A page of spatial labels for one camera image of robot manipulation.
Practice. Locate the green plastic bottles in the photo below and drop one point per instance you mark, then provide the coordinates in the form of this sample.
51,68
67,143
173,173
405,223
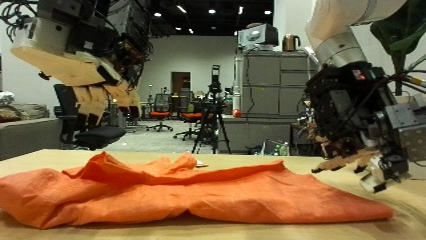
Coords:
278,149

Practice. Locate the small paper tag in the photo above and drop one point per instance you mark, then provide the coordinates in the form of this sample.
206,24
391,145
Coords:
201,163

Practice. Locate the grey boxy appliance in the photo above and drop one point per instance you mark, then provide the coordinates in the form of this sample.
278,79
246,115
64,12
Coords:
257,35

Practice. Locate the orange office chair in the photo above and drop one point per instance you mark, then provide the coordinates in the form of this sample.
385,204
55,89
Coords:
160,114
190,116

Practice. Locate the grey low counter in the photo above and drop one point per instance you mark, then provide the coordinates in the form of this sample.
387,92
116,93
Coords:
253,133

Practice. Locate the copper kettle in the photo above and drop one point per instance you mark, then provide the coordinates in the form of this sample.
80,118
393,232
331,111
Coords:
290,42

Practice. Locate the brown door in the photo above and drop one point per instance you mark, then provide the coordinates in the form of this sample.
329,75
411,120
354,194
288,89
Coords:
180,83

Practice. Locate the red ball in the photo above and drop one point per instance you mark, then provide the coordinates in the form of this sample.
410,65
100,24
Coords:
237,113

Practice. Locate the white power strip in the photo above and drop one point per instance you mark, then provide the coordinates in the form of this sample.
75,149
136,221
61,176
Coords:
310,52

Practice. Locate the black camera tripod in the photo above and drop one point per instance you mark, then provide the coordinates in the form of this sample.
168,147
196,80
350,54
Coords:
213,116

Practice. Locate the beige blanket heap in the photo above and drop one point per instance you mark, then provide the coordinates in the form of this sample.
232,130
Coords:
27,110

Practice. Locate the grey metal cabinet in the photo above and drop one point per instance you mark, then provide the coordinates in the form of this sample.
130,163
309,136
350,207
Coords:
274,83

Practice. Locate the black office chair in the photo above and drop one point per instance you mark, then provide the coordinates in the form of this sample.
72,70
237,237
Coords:
100,135

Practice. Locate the orange cloth garment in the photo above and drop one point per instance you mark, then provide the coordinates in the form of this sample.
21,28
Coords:
248,196

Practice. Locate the green leafy plant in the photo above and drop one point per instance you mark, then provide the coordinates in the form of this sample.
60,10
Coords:
399,30

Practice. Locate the silver crumpled foil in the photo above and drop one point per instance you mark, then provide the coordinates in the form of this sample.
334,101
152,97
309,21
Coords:
5,98

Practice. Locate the white ceiling light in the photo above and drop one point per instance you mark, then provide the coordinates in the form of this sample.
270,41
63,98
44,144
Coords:
268,12
157,14
212,11
240,10
190,31
181,9

